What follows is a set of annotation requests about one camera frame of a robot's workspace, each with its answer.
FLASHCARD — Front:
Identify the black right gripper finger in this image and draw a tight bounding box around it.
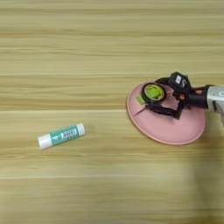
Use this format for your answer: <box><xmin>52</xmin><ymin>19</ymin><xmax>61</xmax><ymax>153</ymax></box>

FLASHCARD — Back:
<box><xmin>146</xmin><ymin>101</ymin><xmax>186</xmax><ymax>120</ymax></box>
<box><xmin>155</xmin><ymin>76</ymin><xmax>173</xmax><ymax>88</ymax></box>

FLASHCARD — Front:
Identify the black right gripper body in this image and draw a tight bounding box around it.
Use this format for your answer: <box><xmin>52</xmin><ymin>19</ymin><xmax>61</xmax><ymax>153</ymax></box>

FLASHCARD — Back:
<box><xmin>172</xmin><ymin>85</ymin><xmax>210</xmax><ymax>111</ymax></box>

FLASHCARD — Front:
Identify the white green glue stick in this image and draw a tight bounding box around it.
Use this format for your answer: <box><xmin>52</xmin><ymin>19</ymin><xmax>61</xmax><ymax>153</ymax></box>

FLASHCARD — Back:
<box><xmin>38</xmin><ymin>122</ymin><xmax>87</xmax><ymax>151</ymax></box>

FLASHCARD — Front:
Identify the pink round plate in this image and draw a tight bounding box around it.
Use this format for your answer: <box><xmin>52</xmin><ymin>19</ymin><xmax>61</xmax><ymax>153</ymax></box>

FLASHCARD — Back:
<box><xmin>126</xmin><ymin>81</ymin><xmax>207</xmax><ymax>146</ymax></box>

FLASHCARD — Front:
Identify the thin dark stick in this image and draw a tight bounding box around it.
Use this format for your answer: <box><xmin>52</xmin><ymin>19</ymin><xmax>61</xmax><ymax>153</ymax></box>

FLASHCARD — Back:
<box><xmin>133</xmin><ymin>106</ymin><xmax>149</xmax><ymax>116</ymax></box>

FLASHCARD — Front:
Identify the green eraser block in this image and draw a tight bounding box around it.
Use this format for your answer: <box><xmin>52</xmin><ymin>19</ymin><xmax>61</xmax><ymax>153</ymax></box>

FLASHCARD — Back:
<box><xmin>136</xmin><ymin>94</ymin><xmax>146</xmax><ymax>106</ymax></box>

